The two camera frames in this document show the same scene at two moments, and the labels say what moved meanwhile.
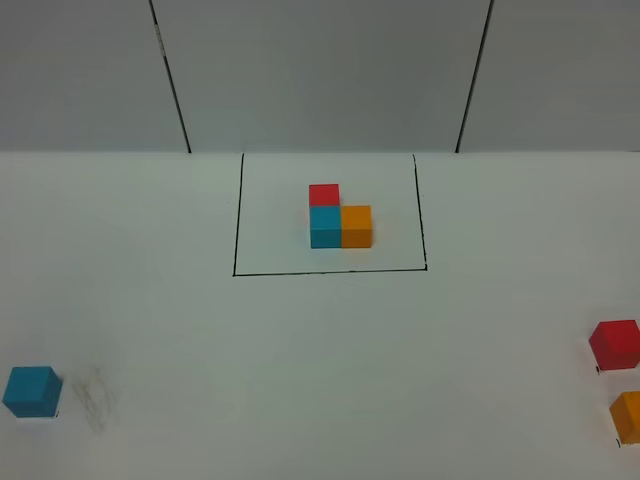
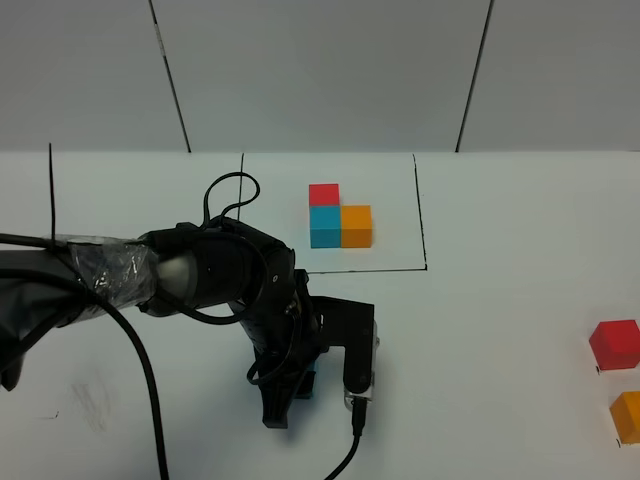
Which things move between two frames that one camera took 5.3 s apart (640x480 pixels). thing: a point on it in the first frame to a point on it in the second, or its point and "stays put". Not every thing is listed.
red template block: (321, 195) stays put
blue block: (33, 391) to (305, 390)
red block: (616, 344) stays put
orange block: (625, 411) stays put
